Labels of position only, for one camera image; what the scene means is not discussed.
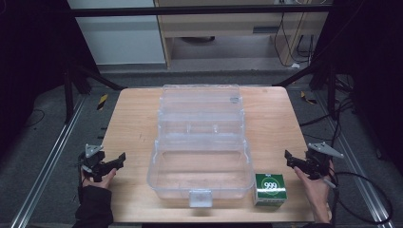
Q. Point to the green and white carton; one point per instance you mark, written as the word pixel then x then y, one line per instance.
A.
pixel 270 189

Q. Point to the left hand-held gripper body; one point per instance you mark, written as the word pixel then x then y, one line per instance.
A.
pixel 92 156

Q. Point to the white cabinet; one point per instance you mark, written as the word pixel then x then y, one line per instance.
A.
pixel 120 41

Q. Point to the black frame crossbar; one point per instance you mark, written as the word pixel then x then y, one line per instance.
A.
pixel 190 11

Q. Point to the black stand leg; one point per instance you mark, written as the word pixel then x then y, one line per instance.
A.
pixel 68 95
pixel 331 91

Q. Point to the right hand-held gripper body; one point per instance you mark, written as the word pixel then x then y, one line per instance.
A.
pixel 318 160

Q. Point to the aluminium floor rail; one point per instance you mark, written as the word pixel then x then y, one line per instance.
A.
pixel 358 177
pixel 47 164

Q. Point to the clear plastic storage box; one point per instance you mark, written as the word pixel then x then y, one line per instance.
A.
pixel 201 152

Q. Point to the light wooden desk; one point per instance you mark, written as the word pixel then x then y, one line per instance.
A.
pixel 228 28

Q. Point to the person's left hand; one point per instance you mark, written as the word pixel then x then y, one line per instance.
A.
pixel 102 183

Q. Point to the yellow black striped tape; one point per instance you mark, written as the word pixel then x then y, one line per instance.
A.
pixel 102 101
pixel 308 98

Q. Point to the person's right hand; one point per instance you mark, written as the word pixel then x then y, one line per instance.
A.
pixel 315 196

